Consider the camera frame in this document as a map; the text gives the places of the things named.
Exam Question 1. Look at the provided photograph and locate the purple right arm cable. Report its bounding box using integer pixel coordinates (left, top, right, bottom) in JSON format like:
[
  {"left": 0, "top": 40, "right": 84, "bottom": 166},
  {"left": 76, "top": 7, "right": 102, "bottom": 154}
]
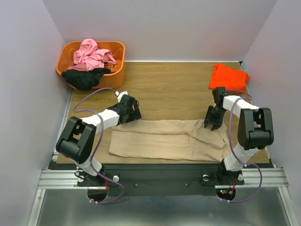
[{"left": 220, "top": 89, "right": 263, "bottom": 203}]

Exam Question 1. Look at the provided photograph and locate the black t shirt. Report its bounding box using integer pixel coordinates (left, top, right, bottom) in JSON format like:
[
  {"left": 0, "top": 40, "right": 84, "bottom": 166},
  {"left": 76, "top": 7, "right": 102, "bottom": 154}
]
[{"left": 62, "top": 68, "right": 111, "bottom": 91}]

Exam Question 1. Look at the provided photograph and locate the aluminium rail frame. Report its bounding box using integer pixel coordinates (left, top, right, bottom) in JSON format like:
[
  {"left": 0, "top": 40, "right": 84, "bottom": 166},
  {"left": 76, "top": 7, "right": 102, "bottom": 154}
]
[{"left": 27, "top": 89, "right": 293, "bottom": 226}]

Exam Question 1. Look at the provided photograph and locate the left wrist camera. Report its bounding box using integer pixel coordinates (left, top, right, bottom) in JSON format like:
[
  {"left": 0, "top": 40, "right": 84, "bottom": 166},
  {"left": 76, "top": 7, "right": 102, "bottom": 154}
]
[{"left": 116, "top": 91, "right": 139, "bottom": 111}]

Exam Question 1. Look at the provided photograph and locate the silver round knob right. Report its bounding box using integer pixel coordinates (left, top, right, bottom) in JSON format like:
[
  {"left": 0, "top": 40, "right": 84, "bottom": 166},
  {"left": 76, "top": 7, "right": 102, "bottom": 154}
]
[{"left": 202, "top": 174, "right": 210, "bottom": 182}]

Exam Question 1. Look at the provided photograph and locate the orange plastic basket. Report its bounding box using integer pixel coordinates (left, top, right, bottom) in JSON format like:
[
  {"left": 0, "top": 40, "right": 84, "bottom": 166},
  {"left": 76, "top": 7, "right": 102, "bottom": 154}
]
[{"left": 56, "top": 41, "right": 126, "bottom": 89}]

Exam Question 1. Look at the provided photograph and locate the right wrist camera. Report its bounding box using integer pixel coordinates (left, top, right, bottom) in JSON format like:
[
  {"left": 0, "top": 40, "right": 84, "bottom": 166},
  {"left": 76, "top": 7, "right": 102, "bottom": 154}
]
[{"left": 212, "top": 87, "right": 227, "bottom": 107}]

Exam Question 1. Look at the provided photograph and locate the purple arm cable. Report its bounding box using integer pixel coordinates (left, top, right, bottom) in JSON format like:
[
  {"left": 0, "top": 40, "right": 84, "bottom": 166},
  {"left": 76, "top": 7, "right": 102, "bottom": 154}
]
[
  {"left": 73, "top": 87, "right": 125, "bottom": 205},
  {"left": 220, "top": 89, "right": 263, "bottom": 203}
]

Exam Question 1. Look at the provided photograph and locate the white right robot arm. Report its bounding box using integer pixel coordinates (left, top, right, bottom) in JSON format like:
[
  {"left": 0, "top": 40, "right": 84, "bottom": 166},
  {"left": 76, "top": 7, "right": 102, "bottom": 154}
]
[{"left": 202, "top": 92, "right": 274, "bottom": 184}]

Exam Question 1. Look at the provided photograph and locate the pink t shirt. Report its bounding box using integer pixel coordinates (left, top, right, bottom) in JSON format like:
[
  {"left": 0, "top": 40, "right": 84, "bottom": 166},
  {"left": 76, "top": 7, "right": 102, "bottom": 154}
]
[{"left": 68, "top": 39, "right": 117, "bottom": 71}]

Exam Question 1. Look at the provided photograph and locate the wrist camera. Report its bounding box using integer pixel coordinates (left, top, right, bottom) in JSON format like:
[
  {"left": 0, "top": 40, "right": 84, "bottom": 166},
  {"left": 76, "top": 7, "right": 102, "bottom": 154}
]
[
  {"left": 116, "top": 91, "right": 139, "bottom": 111},
  {"left": 212, "top": 87, "right": 227, "bottom": 107}
]

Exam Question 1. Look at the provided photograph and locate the beige t shirt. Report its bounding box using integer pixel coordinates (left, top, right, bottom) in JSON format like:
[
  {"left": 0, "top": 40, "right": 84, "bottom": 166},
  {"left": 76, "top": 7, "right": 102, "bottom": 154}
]
[{"left": 109, "top": 119, "right": 230, "bottom": 162}]

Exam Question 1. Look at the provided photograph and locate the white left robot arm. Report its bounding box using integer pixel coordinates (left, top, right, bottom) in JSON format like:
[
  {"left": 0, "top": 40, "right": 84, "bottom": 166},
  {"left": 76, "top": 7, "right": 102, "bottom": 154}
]
[{"left": 55, "top": 106, "right": 142, "bottom": 186}]

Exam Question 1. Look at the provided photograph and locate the folded orange t shirt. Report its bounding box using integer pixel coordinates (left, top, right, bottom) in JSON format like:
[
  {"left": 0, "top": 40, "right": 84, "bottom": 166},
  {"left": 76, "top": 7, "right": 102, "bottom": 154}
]
[{"left": 209, "top": 64, "right": 250, "bottom": 91}]

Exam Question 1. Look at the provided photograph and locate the white round knob left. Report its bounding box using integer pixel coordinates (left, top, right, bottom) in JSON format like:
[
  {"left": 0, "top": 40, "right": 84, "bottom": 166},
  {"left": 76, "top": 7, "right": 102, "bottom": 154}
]
[{"left": 112, "top": 175, "right": 120, "bottom": 183}]

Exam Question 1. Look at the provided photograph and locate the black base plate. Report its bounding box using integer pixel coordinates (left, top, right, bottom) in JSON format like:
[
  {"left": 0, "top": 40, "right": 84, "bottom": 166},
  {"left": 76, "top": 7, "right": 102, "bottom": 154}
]
[{"left": 40, "top": 163, "right": 272, "bottom": 201}]

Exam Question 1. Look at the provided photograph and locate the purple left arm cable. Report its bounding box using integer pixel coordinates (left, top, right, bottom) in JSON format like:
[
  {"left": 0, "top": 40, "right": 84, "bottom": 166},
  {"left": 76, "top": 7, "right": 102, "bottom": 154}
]
[{"left": 73, "top": 87, "right": 125, "bottom": 205}]

